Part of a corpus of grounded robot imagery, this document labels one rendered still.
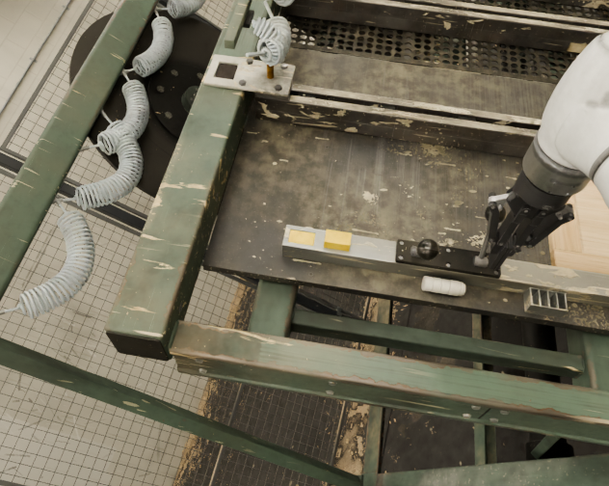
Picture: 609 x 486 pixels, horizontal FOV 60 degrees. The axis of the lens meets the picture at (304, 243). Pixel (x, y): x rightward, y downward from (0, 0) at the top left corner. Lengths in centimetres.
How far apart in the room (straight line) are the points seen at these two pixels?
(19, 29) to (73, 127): 493
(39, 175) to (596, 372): 132
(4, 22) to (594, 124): 616
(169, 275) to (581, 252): 81
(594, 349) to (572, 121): 60
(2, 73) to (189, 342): 543
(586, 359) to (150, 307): 82
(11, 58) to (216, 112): 520
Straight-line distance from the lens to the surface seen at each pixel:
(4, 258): 139
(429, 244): 93
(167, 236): 99
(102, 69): 174
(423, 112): 128
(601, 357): 118
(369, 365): 92
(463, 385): 95
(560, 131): 70
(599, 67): 67
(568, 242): 122
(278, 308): 105
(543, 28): 165
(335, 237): 102
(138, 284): 95
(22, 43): 641
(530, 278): 110
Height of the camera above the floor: 209
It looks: 24 degrees down
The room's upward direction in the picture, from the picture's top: 62 degrees counter-clockwise
